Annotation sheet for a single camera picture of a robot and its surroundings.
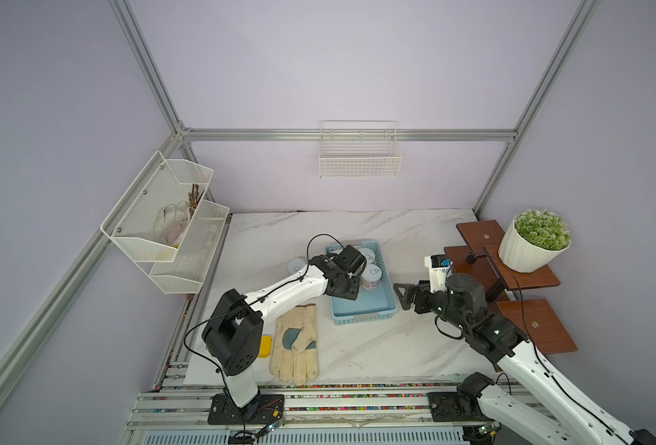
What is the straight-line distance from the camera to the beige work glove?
80 centimetres

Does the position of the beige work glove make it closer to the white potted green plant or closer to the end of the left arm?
the end of the left arm

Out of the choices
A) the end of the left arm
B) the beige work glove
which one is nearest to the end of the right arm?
the end of the left arm

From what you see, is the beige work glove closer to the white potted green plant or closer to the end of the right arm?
the end of the right arm

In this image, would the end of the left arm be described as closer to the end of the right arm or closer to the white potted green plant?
the end of the right arm

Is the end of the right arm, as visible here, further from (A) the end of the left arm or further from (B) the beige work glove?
(B) the beige work glove

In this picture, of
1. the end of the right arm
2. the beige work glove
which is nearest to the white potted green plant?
the end of the right arm

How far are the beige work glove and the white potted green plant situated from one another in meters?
0.63

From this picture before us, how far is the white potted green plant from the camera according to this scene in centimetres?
67

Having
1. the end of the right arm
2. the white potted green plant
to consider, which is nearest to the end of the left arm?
the end of the right arm
